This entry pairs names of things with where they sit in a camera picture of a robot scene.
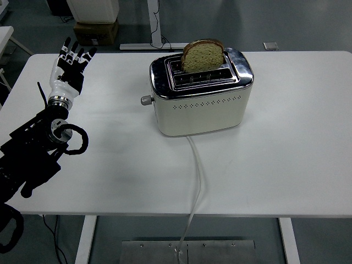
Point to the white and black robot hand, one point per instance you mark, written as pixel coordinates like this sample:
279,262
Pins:
63,87

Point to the grey toaster lever knob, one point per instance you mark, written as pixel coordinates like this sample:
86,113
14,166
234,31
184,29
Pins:
146,100

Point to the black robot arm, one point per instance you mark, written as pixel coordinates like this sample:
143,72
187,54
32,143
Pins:
27,154

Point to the cream and chrome toaster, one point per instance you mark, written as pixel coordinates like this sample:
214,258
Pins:
200,118

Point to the brown cardboard box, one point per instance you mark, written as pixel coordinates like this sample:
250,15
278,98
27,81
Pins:
94,34

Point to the black box on floor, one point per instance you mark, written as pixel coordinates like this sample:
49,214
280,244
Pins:
57,6

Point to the white plastic container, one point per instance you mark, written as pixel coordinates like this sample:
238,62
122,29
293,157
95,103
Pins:
93,9

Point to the white desk leg with foot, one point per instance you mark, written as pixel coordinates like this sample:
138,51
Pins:
154,22

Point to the brown bread slice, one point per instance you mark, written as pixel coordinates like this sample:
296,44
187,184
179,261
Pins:
202,59

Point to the white table leg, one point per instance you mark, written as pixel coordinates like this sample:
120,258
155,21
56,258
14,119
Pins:
85,239
290,242

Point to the grey floor socket plate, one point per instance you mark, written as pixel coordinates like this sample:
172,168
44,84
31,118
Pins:
270,46

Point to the grey metal plate with screws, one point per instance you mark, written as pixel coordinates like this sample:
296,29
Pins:
220,253

